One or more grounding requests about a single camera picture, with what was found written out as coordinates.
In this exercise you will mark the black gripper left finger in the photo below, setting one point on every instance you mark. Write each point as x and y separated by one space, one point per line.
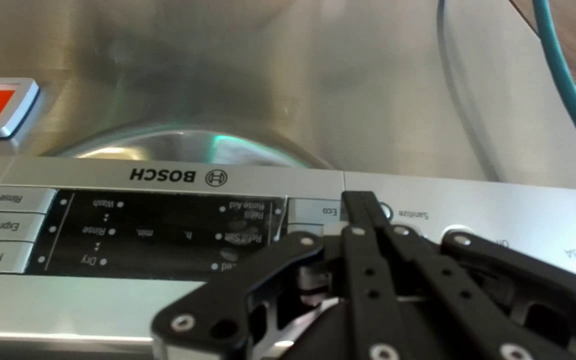
365 280

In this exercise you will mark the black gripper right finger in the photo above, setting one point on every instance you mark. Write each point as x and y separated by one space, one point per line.
449 287

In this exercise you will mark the stainless steel dishwasher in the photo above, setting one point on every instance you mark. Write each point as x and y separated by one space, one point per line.
269 80

